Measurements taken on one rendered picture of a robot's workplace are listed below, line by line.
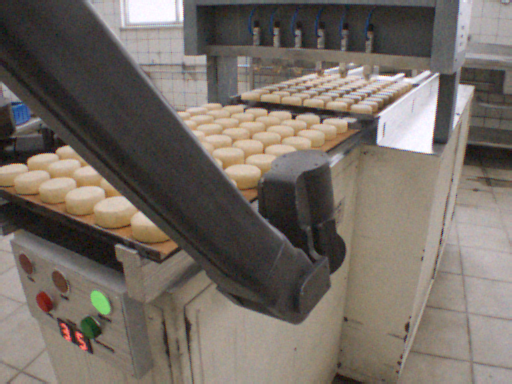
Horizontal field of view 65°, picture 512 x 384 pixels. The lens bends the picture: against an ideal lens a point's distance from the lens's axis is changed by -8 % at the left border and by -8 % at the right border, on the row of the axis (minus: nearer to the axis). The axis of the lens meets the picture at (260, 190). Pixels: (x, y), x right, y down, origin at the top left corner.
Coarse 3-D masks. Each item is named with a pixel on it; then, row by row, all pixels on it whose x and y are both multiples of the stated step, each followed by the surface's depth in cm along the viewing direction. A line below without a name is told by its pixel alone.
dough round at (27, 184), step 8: (16, 176) 58; (24, 176) 58; (32, 176) 58; (40, 176) 58; (48, 176) 59; (16, 184) 57; (24, 184) 56; (32, 184) 56; (40, 184) 57; (24, 192) 57; (32, 192) 57
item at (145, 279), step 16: (416, 80) 164; (368, 128) 110; (352, 144) 100; (256, 208) 64; (128, 256) 43; (176, 256) 49; (128, 272) 45; (144, 272) 44; (160, 272) 47; (176, 272) 49; (128, 288) 46; (144, 288) 45; (160, 288) 47
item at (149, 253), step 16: (352, 128) 90; (336, 144) 78; (0, 192) 56; (32, 208) 53; (48, 208) 50; (64, 224) 49; (80, 224) 47; (112, 240) 45; (128, 240) 43; (144, 256) 43; (160, 256) 42
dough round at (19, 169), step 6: (0, 168) 61; (6, 168) 61; (12, 168) 61; (18, 168) 61; (24, 168) 61; (0, 174) 59; (6, 174) 59; (12, 174) 60; (18, 174) 60; (0, 180) 59; (6, 180) 59; (12, 180) 60
